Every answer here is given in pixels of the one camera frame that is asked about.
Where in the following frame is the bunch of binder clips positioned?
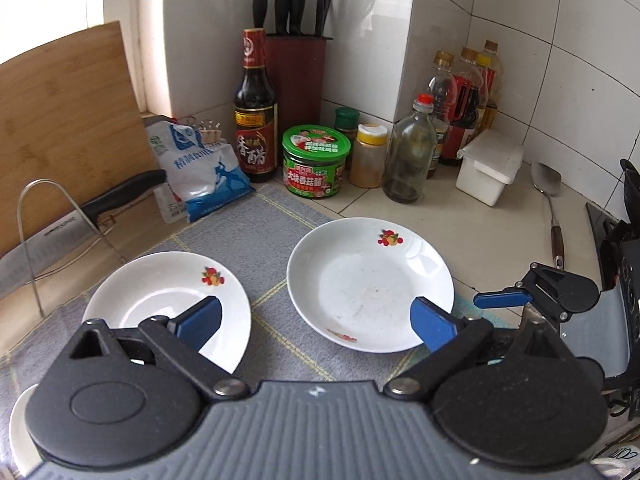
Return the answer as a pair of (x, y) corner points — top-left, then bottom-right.
(187, 116), (223, 145)

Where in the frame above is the white plastic box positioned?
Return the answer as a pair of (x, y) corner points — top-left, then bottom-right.
(456, 130), (525, 207)

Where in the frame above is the metal spatula wooden handle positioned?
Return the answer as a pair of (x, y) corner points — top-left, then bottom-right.
(531, 161), (566, 271)

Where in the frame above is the bamboo cutting board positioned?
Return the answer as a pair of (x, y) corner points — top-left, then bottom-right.
(0, 21), (161, 261)

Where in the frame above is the metal wire rack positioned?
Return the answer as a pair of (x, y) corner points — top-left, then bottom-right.
(17, 179), (126, 318)

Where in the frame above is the blue white salt bag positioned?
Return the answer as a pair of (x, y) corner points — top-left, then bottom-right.
(145, 116), (256, 224)

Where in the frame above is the white garment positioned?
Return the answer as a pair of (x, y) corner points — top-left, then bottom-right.
(592, 440), (640, 480)

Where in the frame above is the dark vinegar bottle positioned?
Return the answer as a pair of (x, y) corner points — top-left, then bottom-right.
(234, 27), (279, 183)

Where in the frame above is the green lidded sauce jar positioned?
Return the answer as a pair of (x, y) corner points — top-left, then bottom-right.
(281, 125), (352, 200)

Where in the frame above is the grey checked table mat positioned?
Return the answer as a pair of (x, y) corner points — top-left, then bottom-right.
(0, 182), (501, 411)

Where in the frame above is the dark red knife block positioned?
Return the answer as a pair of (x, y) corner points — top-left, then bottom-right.
(264, 34), (333, 153)

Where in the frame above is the black wok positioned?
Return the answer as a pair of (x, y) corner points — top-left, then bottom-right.
(619, 159), (640, 221)

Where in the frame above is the black stove top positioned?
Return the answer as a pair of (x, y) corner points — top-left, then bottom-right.
(585, 202), (620, 286)

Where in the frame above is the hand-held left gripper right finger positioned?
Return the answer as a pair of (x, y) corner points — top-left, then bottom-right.
(382, 296), (568, 401)

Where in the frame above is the black handled kitchen knife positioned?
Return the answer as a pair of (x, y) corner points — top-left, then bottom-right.
(0, 169), (167, 301)

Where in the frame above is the yellow cap oil bottle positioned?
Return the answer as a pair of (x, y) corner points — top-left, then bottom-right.
(475, 40), (501, 133)

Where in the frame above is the white fruit print plate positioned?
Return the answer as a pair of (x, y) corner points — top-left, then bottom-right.
(82, 251), (252, 376)
(286, 217), (455, 353)

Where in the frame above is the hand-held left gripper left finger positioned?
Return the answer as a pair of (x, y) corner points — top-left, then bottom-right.
(70, 296), (251, 402)

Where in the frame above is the green lid spice jar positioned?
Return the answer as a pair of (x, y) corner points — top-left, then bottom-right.
(335, 107), (360, 171)

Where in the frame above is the red cap glass bottle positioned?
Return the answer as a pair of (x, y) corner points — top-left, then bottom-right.
(382, 94), (438, 204)

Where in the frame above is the yellow lid spice jar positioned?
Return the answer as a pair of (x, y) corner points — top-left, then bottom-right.
(349, 124), (388, 188)

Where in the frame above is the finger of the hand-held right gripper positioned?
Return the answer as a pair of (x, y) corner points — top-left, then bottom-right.
(473, 262), (565, 312)

